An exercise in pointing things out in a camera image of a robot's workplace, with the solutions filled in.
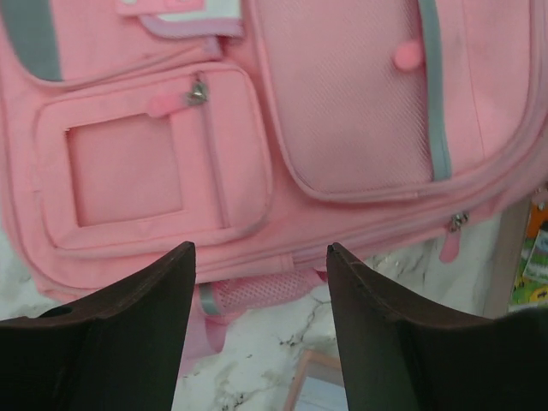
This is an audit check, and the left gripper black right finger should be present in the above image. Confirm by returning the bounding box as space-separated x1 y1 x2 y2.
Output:
326 243 547 410

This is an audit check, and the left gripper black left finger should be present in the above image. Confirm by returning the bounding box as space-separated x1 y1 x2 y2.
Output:
1 242 196 411

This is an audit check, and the orange Treehouse book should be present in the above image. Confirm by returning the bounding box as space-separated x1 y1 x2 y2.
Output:
483 185 547 319

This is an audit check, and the pink student backpack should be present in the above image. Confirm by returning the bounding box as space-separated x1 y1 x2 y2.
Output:
1 1 547 353

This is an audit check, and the Designer Fate flower book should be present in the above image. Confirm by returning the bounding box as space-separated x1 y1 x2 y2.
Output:
283 349 348 411

